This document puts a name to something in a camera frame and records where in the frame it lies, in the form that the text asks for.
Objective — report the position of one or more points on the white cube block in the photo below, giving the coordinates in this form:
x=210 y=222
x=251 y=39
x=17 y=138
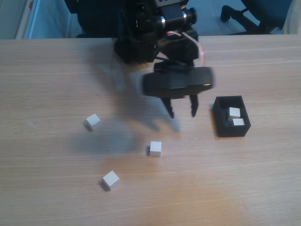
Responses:
x=234 y=112
x=155 y=148
x=110 y=179
x=93 y=121
x=238 y=122

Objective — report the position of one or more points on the black open box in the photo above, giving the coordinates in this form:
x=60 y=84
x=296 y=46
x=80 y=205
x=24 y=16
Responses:
x=231 y=131

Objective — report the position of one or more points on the blue office chair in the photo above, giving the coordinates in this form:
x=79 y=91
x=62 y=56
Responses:
x=265 y=11

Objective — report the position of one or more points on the pale beige fabric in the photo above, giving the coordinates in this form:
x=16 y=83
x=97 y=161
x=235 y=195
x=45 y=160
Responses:
x=294 y=21

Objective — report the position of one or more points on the white board panel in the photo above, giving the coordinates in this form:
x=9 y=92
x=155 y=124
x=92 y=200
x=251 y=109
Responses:
x=42 y=18

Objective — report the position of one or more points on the black oval camera box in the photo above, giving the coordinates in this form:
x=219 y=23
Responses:
x=174 y=82

